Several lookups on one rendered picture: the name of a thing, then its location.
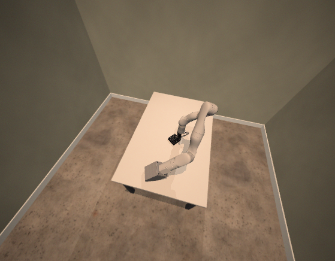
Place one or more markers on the black knob box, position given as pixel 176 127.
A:
pixel 173 139

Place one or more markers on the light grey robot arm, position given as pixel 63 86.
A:
pixel 207 109

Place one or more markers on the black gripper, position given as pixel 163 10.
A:
pixel 178 136

